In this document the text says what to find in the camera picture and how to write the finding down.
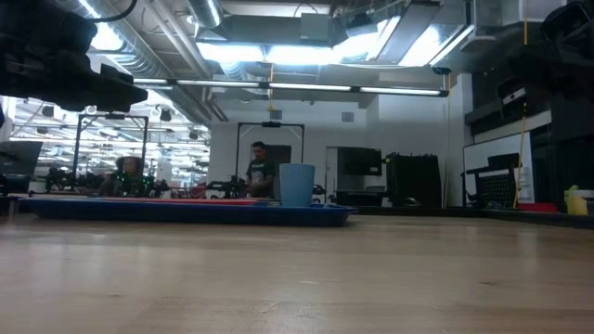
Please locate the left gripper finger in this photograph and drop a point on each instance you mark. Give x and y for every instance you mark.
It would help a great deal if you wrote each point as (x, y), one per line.
(123, 97)
(118, 78)

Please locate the blue plastic cup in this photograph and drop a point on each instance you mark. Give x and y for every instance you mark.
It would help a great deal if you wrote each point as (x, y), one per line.
(297, 185)

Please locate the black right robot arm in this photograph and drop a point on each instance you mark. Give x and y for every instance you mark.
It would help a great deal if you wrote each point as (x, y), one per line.
(573, 21)

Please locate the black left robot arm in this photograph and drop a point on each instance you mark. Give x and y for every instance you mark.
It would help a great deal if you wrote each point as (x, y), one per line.
(18, 37)

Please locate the blue plastic tray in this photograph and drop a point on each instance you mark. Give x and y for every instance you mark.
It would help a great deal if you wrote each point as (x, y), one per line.
(185, 214)

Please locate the person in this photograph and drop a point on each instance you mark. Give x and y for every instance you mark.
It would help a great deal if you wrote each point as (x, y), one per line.
(127, 178)
(261, 174)

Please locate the whiteboard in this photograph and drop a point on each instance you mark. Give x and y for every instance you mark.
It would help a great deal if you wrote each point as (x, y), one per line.
(487, 148)

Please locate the dark computer monitor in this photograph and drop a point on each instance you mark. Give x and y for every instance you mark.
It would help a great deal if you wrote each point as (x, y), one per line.
(18, 160)

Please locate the yellow bottle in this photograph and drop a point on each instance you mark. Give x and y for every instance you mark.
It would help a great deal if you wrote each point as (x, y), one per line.
(575, 201)

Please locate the black perforated cart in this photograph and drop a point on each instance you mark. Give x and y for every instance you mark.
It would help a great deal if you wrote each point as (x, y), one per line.
(496, 185)

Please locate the red flat box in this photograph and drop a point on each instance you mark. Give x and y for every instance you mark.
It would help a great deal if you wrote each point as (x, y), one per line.
(536, 207)

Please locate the long ceiling light bar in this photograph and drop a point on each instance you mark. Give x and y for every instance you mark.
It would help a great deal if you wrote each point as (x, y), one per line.
(301, 86)

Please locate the black cabinet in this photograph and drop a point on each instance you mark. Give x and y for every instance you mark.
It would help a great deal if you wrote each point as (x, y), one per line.
(413, 178)

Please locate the wide black station frame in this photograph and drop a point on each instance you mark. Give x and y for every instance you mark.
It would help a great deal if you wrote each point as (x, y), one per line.
(145, 139)

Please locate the black wall shelf box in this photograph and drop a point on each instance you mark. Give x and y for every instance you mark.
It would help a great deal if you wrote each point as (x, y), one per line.
(487, 116)

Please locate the silver ventilation duct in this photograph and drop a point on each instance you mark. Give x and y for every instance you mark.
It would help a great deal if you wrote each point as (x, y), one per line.
(204, 11)

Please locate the narrow black station frame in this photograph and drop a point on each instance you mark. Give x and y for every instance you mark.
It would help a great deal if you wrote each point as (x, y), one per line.
(271, 124)

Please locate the black wall screen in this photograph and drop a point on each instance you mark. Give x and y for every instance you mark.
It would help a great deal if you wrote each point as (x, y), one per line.
(359, 161)

